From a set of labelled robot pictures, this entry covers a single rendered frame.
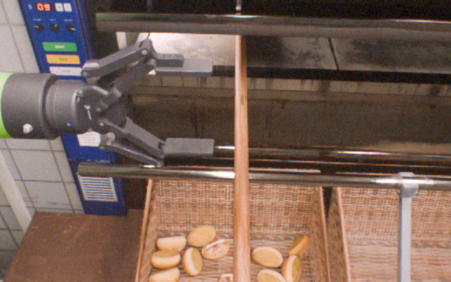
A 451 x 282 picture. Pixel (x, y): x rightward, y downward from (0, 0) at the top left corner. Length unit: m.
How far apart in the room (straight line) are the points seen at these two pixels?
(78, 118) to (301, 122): 0.85
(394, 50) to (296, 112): 0.36
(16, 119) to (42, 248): 1.07
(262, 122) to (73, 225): 0.79
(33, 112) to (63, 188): 1.08
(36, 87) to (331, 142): 0.96
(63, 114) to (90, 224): 1.09
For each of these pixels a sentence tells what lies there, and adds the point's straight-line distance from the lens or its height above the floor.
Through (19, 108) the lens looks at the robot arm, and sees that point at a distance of 0.61.
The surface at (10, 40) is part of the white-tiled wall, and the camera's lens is 1.32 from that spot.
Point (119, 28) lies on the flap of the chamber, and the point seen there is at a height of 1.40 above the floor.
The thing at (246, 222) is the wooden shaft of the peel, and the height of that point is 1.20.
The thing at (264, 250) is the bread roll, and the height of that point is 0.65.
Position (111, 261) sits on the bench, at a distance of 1.55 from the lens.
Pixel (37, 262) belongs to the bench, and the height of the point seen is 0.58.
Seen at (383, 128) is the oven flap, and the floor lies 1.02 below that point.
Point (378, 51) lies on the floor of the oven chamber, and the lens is 1.43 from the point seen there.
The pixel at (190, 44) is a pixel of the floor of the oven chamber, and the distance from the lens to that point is 1.38.
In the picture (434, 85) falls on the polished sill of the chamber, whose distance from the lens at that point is 1.33.
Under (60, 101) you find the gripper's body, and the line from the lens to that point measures 0.59.
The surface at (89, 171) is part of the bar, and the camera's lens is 0.99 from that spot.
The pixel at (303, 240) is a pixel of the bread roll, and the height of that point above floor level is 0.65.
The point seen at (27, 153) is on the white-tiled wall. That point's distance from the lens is 1.59.
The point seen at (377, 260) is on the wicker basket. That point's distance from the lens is 1.59.
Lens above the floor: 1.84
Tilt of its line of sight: 41 degrees down
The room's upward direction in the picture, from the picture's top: straight up
